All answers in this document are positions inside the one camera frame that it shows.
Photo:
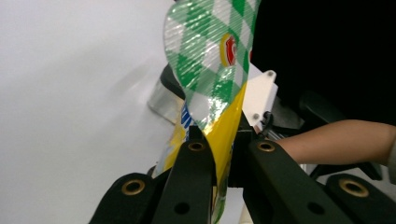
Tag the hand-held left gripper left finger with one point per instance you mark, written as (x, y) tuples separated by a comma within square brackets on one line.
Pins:
[(186, 186)]

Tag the yellow green spouted pouch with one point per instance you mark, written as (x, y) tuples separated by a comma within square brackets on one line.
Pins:
[(205, 46)]

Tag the white table sheet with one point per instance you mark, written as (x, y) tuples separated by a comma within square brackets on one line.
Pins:
[(62, 109)]

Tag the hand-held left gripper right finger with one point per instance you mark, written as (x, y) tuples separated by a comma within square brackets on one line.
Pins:
[(280, 193)]

